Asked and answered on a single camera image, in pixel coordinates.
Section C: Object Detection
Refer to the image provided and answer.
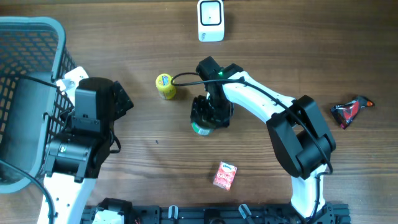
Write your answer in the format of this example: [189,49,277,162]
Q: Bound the black left camera cable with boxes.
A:
[0,73,58,224]

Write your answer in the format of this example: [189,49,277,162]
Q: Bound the grey plastic mesh basket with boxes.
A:
[1,16,76,177]

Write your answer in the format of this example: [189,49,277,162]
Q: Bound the round metal tin can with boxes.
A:
[191,121,215,136]

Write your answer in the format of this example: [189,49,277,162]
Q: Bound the white barcode scanner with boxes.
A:
[197,0,225,42]

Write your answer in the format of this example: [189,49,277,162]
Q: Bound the red tissue packet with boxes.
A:
[212,161,238,191]

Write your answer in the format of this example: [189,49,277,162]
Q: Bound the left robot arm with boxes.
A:
[38,77,134,223]

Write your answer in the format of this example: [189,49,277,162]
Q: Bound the black snack bag orange sticker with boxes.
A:
[330,95,375,129]

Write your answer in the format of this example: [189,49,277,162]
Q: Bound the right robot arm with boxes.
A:
[190,57,336,223]

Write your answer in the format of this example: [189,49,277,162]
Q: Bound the yellow plastic jar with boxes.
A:
[155,73,177,100]

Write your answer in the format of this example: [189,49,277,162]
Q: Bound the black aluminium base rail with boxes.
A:
[80,203,351,224]

